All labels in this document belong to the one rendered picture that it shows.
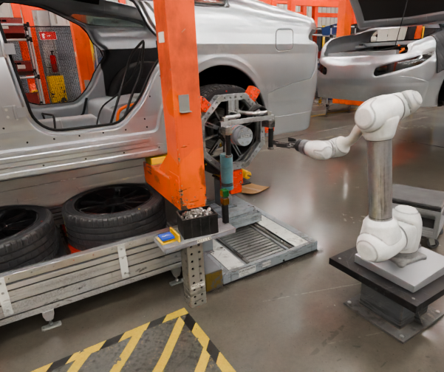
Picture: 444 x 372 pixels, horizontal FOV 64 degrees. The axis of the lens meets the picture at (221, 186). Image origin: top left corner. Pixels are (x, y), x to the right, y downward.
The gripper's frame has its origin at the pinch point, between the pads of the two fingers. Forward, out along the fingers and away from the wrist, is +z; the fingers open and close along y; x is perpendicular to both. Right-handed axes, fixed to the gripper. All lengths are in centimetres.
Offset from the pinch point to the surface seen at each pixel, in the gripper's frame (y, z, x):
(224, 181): -32.7, 21.8, -27.3
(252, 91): -1.2, 32.2, 30.5
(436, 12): 320, 104, 95
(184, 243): -85, -26, -38
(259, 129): 5.8, 33.5, 2.2
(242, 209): -8, 38, -61
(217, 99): -30, 32, 27
